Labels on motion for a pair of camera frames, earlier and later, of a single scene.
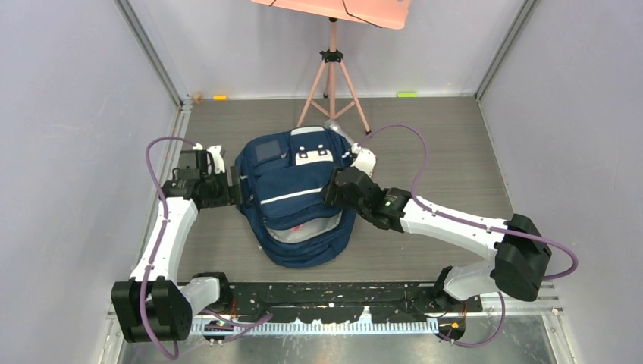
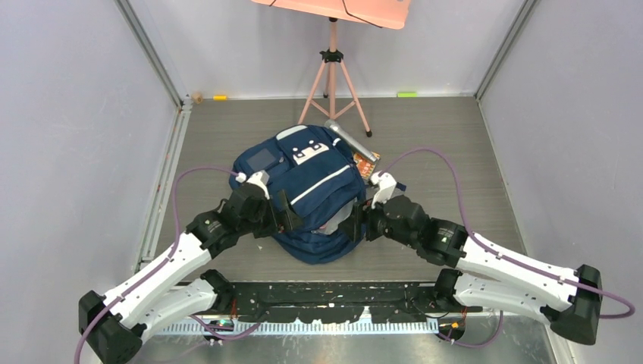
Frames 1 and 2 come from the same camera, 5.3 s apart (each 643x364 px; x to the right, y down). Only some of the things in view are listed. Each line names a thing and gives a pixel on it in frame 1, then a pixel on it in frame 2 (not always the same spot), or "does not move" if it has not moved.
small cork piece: [197, 98] does not move
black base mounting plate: [342, 302] does not move
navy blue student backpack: [283, 176] does not move
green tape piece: [407, 95] does not move
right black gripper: [333, 195] -> [352, 226]
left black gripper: [234, 196] -> [286, 218]
